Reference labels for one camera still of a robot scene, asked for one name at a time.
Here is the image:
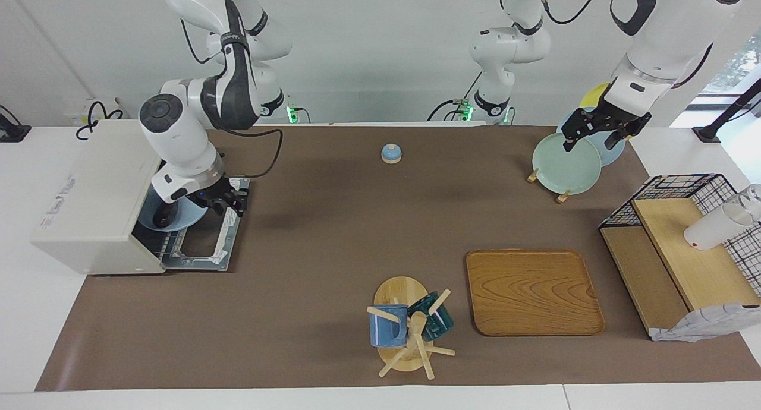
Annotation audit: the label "light blue serving plate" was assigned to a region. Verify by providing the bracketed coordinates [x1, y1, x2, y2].
[138, 187, 207, 231]

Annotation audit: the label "wooden serving tray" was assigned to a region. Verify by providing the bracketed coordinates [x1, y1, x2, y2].
[466, 249, 606, 337]

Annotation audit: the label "light blue plate in rack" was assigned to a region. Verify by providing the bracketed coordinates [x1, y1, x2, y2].
[556, 107, 626, 167]

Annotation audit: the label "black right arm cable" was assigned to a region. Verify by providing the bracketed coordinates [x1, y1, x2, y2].
[180, 0, 284, 179]

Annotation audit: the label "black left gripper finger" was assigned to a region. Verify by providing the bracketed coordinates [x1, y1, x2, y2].
[605, 122, 637, 150]
[561, 108, 595, 153]

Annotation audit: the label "black oven power cord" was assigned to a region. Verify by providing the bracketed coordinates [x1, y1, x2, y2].
[76, 100, 124, 141]

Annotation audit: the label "black clamp base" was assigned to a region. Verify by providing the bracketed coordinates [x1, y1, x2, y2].
[0, 105, 32, 143]

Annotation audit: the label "white patterned cloth liner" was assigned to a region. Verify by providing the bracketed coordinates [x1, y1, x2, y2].
[648, 302, 761, 343]

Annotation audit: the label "white cup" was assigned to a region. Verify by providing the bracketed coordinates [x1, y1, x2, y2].
[683, 203, 756, 251]

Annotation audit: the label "dark green mug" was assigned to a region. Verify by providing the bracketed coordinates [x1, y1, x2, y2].
[407, 291, 455, 342]

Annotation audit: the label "black stand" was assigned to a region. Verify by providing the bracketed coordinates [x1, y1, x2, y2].
[693, 77, 761, 143]

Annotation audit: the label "wooden step shelf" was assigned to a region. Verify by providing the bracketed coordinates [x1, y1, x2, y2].
[599, 197, 761, 339]

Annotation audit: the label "pale green plate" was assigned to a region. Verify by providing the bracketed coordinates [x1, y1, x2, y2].
[532, 132, 602, 195]

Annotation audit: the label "metal oven rack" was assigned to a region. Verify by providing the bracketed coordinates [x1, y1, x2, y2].
[132, 223, 200, 262]

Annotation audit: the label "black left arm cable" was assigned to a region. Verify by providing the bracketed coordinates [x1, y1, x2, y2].
[537, 0, 714, 90]

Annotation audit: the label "brown table mat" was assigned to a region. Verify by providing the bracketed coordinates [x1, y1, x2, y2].
[34, 125, 761, 392]

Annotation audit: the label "yellow plate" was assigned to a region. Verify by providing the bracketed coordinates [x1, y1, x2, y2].
[580, 82, 634, 141]

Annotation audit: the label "white toaster oven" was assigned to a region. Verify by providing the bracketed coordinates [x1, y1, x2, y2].
[30, 120, 173, 275]

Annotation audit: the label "black wire basket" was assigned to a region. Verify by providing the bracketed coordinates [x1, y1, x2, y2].
[599, 173, 761, 298]

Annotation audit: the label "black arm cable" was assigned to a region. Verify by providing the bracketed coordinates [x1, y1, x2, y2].
[537, 0, 714, 90]
[180, 0, 284, 179]

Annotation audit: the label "black left base cable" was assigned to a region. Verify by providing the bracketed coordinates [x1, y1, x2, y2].
[427, 71, 483, 122]

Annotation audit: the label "glass oven door with handle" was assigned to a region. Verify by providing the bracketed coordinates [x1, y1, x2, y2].
[161, 177, 250, 272]

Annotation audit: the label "wooden mug tree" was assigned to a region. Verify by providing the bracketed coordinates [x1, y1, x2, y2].
[366, 276, 456, 380]

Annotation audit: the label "clear glass cup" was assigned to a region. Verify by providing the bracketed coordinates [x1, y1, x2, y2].
[737, 184, 761, 223]

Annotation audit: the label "wooden plate rack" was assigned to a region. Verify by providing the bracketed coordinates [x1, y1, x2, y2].
[527, 168, 573, 204]

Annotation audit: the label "blue mug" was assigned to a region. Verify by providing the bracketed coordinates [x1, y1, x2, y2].
[369, 304, 410, 348]

